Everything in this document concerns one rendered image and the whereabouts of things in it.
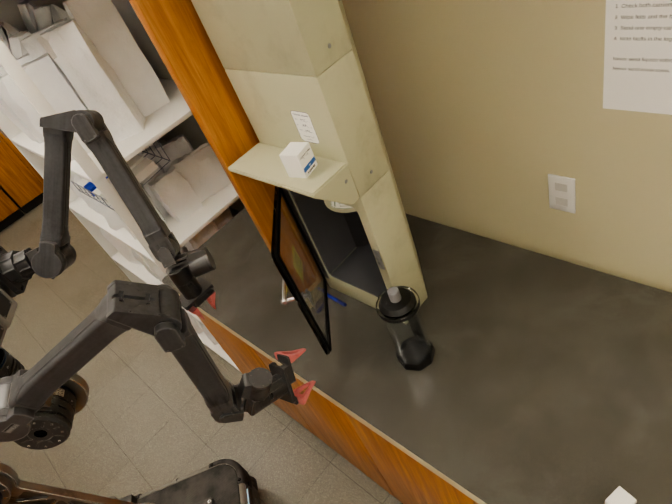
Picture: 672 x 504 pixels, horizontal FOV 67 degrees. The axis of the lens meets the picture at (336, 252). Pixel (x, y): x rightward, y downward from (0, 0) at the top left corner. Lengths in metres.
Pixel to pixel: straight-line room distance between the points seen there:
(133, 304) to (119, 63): 1.50
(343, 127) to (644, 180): 0.69
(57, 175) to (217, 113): 0.44
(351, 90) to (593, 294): 0.84
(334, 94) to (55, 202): 0.80
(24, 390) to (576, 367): 1.18
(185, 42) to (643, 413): 1.30
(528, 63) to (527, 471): 0.89
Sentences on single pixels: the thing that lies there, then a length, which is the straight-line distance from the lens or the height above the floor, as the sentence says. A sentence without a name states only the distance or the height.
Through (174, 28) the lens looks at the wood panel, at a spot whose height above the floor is 1.83.
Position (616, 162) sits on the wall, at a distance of 1.34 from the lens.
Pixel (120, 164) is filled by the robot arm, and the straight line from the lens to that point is 1.43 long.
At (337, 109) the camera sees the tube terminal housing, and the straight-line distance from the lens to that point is 1.07.
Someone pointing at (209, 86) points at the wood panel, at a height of 1.68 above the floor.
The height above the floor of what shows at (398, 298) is 1.19.
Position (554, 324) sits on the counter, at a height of 0.94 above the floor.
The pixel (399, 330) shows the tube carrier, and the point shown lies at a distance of 1.25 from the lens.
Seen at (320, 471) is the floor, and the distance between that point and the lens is 2.43.
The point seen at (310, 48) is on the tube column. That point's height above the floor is 1.76.
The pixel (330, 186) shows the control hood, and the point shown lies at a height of 1.49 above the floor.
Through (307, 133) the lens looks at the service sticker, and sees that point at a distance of 1.16.
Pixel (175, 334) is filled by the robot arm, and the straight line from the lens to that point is 0.96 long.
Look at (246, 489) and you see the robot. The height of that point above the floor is 0.22.
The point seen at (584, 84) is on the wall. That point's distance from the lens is 1.26.
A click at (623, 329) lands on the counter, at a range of 1.44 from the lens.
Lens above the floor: 2.08
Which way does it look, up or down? 40 degrees down
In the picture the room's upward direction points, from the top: 24 degrees counter-clockwise
